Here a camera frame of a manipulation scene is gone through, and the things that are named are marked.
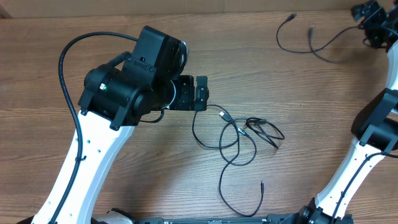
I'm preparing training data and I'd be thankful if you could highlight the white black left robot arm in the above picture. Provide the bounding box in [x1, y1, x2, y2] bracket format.
[25, 26, 209, 224]

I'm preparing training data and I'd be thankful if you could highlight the short looped black cable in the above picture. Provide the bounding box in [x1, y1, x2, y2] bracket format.
[244, 116, 285, 149]

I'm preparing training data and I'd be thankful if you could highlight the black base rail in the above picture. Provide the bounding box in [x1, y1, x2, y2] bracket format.
[93, 207, 354, 224]

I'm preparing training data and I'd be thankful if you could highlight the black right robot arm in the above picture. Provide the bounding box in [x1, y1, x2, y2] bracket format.
[263, 1, 397, 224]

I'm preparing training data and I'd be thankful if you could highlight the separated black usb cable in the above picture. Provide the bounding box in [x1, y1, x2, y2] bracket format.
[275, 12, 363, 64]

